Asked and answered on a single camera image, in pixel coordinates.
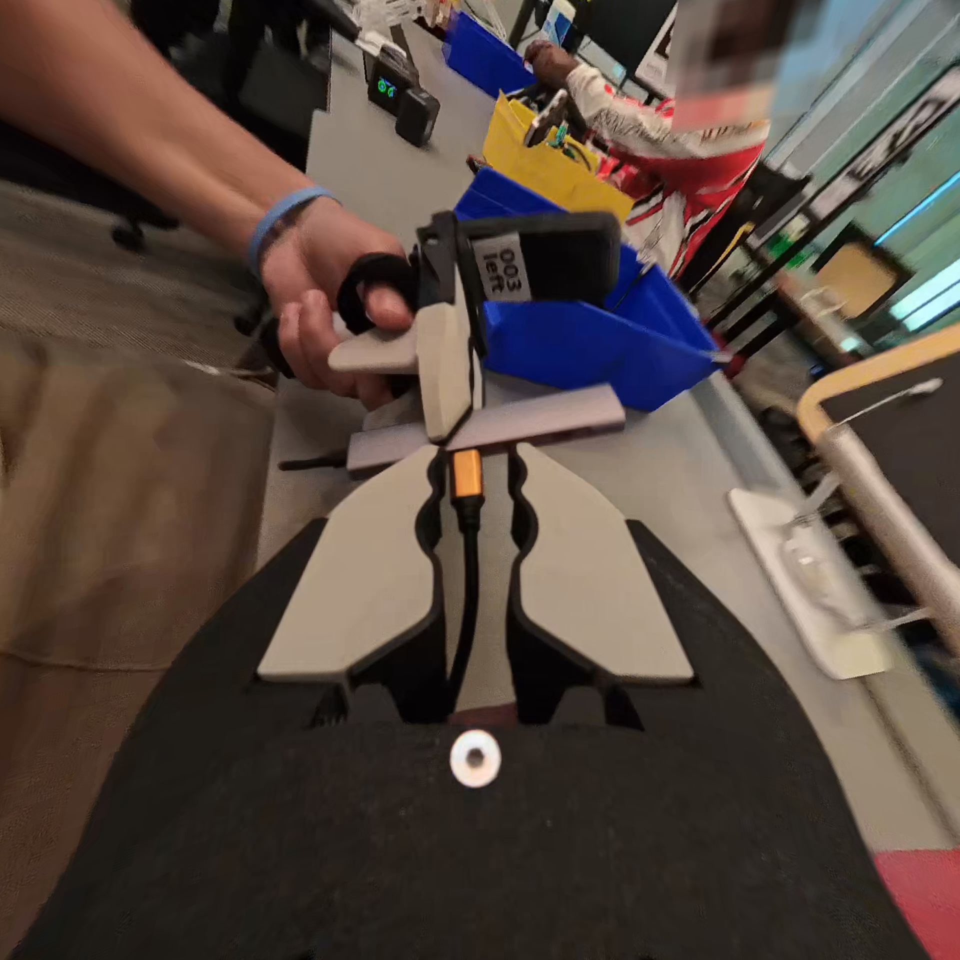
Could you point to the person's left hand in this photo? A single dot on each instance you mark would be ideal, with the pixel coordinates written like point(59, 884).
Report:
point(307, 285)

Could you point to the red storage bin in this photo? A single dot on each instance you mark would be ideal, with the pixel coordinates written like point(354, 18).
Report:
point(930, 900)

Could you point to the grey desk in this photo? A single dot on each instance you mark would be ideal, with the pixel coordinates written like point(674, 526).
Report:
point(675, 487)

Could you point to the grey usb hub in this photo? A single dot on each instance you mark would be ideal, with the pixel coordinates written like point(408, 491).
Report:
point(540, 424)

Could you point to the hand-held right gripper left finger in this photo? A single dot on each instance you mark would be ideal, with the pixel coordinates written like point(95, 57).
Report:
point(360, 585)

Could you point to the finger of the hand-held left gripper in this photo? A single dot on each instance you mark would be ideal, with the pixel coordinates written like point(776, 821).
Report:
point(405, 412)
point(446, 375)

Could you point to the black device with green display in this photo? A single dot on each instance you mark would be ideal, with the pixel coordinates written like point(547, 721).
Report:
point(388, 86)

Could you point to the yellow storage bin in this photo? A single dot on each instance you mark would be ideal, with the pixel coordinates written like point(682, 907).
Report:
point(525, 165)

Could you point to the book stand with black board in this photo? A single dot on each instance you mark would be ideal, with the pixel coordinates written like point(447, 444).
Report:
point(885, 517)

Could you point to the person's left forearm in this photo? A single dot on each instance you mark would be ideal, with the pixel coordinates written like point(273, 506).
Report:
point(112, 97)

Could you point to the blue wristband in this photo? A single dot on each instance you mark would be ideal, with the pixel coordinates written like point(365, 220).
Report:
point(277, 217)

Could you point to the blue storage bin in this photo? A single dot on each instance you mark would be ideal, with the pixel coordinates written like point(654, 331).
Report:
point(480, 60)
point(562, 345)

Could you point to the person's beige trousers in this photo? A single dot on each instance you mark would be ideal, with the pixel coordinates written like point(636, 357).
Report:
point(112, 525)

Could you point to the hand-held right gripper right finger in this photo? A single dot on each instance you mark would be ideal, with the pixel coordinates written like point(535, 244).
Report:
point(592, 585)

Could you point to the dark grey device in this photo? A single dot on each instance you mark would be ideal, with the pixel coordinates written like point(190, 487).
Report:
point(546, 116)

